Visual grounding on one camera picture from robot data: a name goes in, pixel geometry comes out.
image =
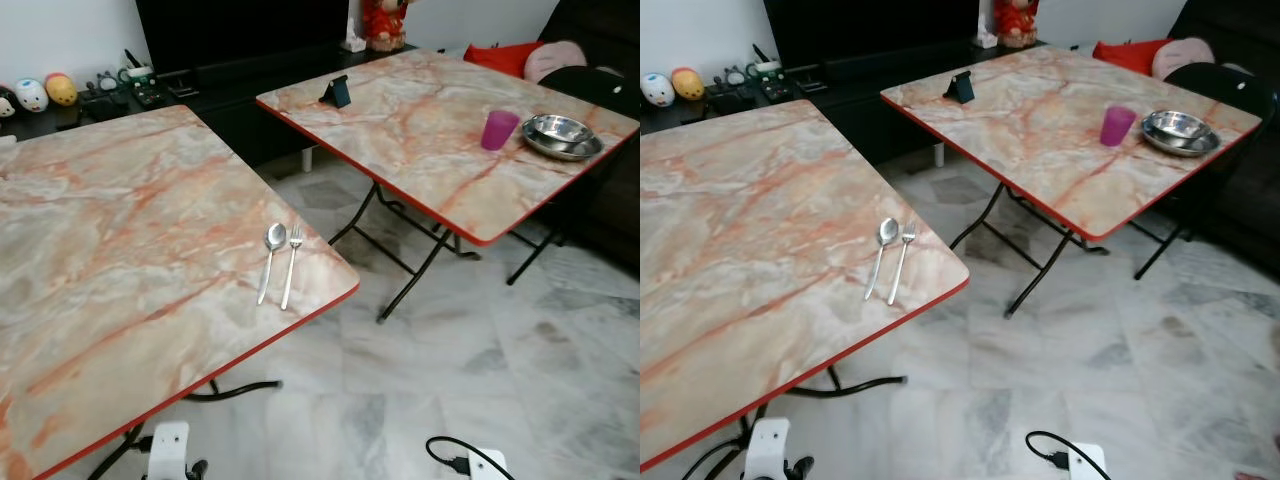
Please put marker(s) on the steel spoon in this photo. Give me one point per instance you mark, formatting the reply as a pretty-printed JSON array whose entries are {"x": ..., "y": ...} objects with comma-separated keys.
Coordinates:
[
  {"x": 275, "y": 237},
  {"x": 887, "y": 231}
]

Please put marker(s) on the steel fork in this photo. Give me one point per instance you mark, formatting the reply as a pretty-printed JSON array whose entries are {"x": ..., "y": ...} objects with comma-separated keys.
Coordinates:
[
  {"x": 292, "y": 265},
  {"x": 902, "y": 260}
]

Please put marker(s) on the marble folding table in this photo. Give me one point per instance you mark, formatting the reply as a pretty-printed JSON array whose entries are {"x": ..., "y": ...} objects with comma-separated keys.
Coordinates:
[
  {"x": 420, "y": 130},
  {"x": 1040, "y": 125},
  {"x": 130, "y": 250},
  {"x": 760, "y": 240}
]

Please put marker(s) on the black remote control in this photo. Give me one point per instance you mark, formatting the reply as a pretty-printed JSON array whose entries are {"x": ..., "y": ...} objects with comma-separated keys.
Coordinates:
[
  {"x": 776, "y": 90},
  {"x": 728, "y": 94},
  {"x": 152, "y": 96},
  {"x": 103, "y": 98}
]

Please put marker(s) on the steel deep plate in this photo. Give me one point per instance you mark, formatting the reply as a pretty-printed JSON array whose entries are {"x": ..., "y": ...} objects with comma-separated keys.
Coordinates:
[
  {"x": 590, "y": 150},
  {"x": 1208, "y": 146}
]

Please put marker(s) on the green white gadget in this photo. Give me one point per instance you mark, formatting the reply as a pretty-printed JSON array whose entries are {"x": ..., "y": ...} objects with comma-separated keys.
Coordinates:
[
  {"x": 764, "y": 68},
  {"x": 136, "y": 73}
]

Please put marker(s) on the black phone stand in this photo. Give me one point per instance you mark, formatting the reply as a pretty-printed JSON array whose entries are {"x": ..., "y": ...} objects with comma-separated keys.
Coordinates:
[
  {"x": 961, "y": 89},
  {"x": 338, "y": 93}
]

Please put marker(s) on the black white egg toy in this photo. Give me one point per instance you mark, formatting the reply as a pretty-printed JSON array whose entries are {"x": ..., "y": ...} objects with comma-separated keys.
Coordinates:
[{"x": 6, "y": 103}]

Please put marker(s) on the steel bowl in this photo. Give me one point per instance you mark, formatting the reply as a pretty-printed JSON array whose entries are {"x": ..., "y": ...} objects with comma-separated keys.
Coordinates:
[
  {"x": 1176, "y": 125},
  {"x": 556, "y": 130}
]

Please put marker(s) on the black plastic chair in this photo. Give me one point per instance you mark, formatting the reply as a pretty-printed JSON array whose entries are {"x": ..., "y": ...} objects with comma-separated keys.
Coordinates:
[
  {"x": 1220, "y": 80},
  {"x": 590, "y": 85}
]

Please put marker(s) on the black television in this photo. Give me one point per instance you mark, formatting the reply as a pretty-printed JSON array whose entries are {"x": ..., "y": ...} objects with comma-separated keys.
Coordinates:
[
  {"x": 870, "y": 25},
  {"x": 240, "y": 30}
]

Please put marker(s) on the pink plastic cup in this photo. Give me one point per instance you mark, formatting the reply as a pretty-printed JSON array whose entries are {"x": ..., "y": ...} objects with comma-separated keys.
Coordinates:
[
  {"x": 1117, "y": 127},
  {"x": 499, "y": 132}
]

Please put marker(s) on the white tissue box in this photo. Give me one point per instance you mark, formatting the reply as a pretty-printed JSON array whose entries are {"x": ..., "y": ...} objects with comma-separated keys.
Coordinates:
[
  {"x": 352, "y": 42},
  {"x": 985, "y": 40}
]

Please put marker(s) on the pink cat face pillow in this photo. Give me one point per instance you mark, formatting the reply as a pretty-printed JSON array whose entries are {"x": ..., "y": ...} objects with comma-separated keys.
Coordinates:
[
  {"x": 1183, "y": 56},
  {"x": 555, "y": 60}
]

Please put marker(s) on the red laughing buddha figurine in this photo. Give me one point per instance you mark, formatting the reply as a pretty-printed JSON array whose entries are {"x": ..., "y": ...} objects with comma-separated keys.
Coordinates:
[
  {"x": 385, "y": 25},
  {"x": 1016, "y": 22}
]

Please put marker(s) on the red cushion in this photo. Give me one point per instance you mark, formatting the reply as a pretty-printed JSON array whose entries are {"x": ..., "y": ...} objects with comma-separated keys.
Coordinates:
[
  {"x": 1125, "y": 54},
  {"x": 498, "y": 58}
]

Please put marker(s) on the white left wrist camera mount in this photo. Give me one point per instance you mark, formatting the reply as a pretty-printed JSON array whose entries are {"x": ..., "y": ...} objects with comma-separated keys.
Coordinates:
[
  {"x": 767, "y": 447},
  {"x": 167, "y": 450}
]

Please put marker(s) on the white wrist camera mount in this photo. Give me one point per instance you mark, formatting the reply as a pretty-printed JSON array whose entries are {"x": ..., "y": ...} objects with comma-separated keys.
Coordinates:
[
  {"x": 490, "y": 466},
  {"x": 767, "y": 447},
  {"x": 167, "y": 450},
  {"x": 1088, "y": 462}
]

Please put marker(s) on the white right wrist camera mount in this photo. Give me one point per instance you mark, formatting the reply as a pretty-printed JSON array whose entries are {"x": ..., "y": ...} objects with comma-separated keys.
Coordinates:
[
  {"x": 1088, "y": 462},
  {"x": 490, "y": 466}
]

